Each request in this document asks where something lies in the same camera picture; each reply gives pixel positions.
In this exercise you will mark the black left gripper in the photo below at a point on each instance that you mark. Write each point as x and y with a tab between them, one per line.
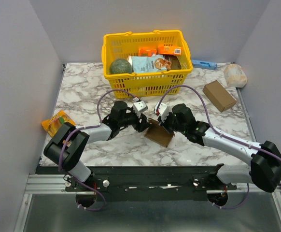
140	127

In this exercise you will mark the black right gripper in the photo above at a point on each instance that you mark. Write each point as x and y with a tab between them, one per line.
166	124

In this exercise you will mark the brown cardboard box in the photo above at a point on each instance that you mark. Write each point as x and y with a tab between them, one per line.
219	96
158	134

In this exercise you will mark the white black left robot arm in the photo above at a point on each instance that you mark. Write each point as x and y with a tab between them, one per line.
67	145

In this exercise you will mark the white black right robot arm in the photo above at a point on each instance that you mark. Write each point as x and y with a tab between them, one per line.
262	162

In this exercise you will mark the folded brown cardboard box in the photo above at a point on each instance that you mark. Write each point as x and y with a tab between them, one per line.
219	96

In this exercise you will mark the orange snack box left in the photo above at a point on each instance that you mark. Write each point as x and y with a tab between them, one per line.
147	52

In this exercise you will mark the orange snack box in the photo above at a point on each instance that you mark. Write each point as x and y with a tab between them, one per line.
147	52
169	50

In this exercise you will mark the orange snack box right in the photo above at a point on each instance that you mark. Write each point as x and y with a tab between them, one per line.
169	50

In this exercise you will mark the dark brown snack packet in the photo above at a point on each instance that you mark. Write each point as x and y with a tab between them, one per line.
173	62

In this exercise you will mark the green round melon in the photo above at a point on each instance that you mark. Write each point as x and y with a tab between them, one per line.
120	66

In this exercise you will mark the light blue snack bag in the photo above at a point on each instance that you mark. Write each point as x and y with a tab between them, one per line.
152	64

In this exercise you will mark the blue tissue packet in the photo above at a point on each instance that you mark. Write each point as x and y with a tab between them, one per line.
204	64

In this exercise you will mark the beige wrapped bread bag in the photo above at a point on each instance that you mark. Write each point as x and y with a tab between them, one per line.
235	76

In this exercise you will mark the yellow plastic shopping basket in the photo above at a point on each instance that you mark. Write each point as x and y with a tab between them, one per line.
125	45

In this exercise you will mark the orange gummy candy bag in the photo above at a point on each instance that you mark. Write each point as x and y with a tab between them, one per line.
52	125

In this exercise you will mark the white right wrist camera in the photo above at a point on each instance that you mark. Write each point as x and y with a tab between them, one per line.
161	110

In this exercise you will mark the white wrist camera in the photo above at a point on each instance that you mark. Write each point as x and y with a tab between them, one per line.
139	106
161	110

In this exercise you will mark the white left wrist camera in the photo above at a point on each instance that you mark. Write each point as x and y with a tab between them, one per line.
139	106

